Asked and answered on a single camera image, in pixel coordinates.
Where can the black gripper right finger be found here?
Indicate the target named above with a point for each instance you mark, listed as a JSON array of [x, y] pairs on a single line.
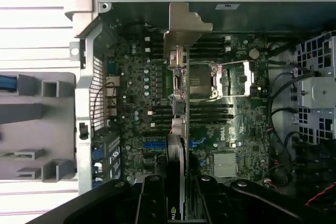
[[210, 203]]

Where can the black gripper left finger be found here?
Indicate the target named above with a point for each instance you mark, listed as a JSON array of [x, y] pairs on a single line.
[[152, 200]]

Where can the silver chipset heat sink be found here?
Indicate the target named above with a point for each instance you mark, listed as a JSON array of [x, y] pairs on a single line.
[[224, 165]]

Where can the blue expansion slot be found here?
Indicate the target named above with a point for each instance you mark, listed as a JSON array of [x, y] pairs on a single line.
[[155, 145]]

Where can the green motherboard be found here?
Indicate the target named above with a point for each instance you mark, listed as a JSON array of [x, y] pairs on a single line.
[[236, 134]]

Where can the open dark PC case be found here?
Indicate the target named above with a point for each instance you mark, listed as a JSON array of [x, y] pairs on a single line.
[[86, 98]]

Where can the CPU socket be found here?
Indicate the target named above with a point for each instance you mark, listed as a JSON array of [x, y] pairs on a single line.
[[200, 79]]

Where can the metal socket cover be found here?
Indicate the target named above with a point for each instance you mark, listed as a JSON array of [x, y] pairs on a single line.
[[236, 77]]

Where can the tall perforated metal disk bay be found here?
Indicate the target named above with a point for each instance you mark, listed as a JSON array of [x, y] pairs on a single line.
[[315, 93]]

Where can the grey parts rack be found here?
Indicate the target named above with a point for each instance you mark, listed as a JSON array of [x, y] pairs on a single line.
[[26, 113]]

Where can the green RAM stick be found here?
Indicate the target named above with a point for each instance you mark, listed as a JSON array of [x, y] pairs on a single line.
[[6, 154]]

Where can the round coin battery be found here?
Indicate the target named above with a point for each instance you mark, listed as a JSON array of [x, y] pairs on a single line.
[[253, 53]]

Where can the hard disk with blue label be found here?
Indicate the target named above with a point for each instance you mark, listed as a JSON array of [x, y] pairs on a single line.
[[8, 82]]

